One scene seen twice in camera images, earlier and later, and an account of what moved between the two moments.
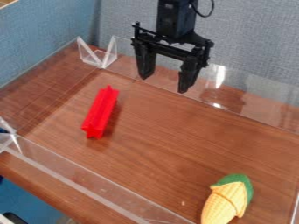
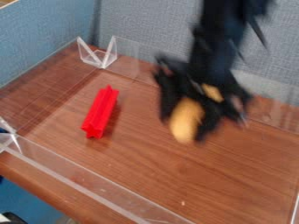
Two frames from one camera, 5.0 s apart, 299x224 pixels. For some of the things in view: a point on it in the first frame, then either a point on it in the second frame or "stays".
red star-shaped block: (99, 112) stays
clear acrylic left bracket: (8, 137) stays
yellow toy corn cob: (228, 199) -> (187, 114)
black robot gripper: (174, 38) -> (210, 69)
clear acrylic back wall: (258, 93) stays
